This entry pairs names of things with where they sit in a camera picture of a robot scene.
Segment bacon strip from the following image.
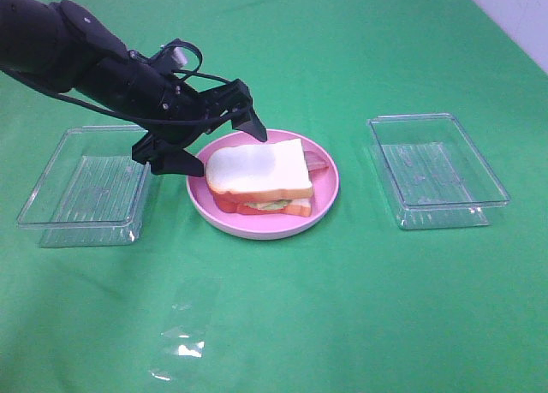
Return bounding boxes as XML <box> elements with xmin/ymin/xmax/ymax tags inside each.
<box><xmin>304</xmin><ymin>150</ymin><xmax>329</xmax><ymax>172</ymax></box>

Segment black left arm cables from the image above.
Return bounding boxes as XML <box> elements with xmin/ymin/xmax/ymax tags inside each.
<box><xmin>0</xmin><ymin>39</ymin><xmax>239</xmax><ymax>127</ymax></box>

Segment clear left plastic container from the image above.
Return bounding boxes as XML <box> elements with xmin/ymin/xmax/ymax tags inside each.
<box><xmin>17</xmin><ymin>125</ymin><xmax>153</xmax><ymax>247</ymax></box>

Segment clear plastic container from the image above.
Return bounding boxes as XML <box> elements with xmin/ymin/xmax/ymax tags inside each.
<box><xmin>367</xmin><ymin>113</ymin><xmax>510</xmax><ymax>230</ymax></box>
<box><xmin>17</xmin><ymin>125</ymin><xmax>153</xmax><ymax>247</ymax></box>

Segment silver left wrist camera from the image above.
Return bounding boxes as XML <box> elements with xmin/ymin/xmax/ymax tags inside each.
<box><xmin>161</xmin><ymin>45</ymin><xmax>188</xmax><ymax>70</ymax></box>

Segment pink round plate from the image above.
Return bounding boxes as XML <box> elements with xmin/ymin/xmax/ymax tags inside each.
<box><xmin>187</xmin><ymin>129</ymin><xmax>340</xmax><ymax>240</ymax></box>

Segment clear right plastic container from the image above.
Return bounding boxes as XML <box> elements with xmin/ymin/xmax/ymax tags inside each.
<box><xmin>367</xmin><ymin>113</ymin><xmax>510</xmax><ymax>230</ymax></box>

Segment white bread slice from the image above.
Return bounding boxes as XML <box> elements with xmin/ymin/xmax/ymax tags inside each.
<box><xmin>205</xmin><ymin>139</ymin><xmax>313</xmax><ymax>203</ymax></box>
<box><xmin>214</xmin><ymin>196</ymin><xmax>312</xmax><ymax>217</ymax></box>

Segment green tablecloth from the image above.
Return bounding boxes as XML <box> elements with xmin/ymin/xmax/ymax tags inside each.
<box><xmin>1</xmin><ymin>0</ymin><xmax>547</xmax><ymax>392</ymax></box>

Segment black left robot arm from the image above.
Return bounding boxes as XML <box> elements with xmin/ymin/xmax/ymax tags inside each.
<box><xmin>1</xmin><ymin>0</ymin><xmax>267</xmax><ymax>176</ymax></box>

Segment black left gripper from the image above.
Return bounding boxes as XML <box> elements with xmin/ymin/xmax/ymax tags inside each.
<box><xmin>92</xmin><ymin>50</ymin><xmax>268</xmax><ymax>176</ymax></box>

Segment green lettuce leaf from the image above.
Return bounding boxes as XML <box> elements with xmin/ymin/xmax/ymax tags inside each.
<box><xmin>244</xmin><ymin>199</ymin><xmax>292</xmax><ymax>211</ymax></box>

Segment clear tape patch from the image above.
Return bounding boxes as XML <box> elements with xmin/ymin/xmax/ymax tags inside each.
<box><xmin>145</xmin><ymin>277</ymin><xmax>221</xmax><ymax>392</ymax></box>

